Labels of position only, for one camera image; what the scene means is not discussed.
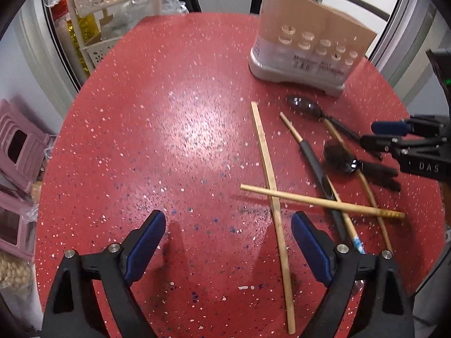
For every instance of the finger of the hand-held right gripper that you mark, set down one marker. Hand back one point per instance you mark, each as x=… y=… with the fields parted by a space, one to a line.
x=378 y=142
x=387 y=127

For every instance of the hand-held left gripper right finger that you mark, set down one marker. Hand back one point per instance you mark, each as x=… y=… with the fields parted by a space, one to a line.
x=312 y=246

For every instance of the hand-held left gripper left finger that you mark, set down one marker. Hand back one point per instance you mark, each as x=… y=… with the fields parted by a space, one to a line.
x=148 y=243

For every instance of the black plastic spoon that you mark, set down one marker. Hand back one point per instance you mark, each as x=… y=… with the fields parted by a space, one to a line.
x=303 y=104
x=338 y=155

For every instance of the ridged end wooden chopstick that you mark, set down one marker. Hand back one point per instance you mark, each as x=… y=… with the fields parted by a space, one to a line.
x=317 y=201

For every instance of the plain wooden chopstick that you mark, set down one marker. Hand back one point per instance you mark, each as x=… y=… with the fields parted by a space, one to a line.
x=366 y=186

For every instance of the blue patterned end chopstick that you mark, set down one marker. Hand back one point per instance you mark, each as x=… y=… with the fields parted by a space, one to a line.
x=313 y=160

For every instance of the bamboo chopstick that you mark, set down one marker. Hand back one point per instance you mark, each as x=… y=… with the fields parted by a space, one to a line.
x=271 y=190

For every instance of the beige utensil holder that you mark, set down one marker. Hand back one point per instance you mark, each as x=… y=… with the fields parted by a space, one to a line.
x=310 y=42

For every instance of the bag of nuts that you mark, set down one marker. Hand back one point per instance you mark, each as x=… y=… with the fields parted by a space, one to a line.
x=14 y=271

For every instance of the pink plastic stool stack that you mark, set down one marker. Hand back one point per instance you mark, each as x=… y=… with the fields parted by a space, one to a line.
x=21 y=141

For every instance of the yellow oil bottle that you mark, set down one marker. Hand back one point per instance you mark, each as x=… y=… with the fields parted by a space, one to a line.
x=82 y=28

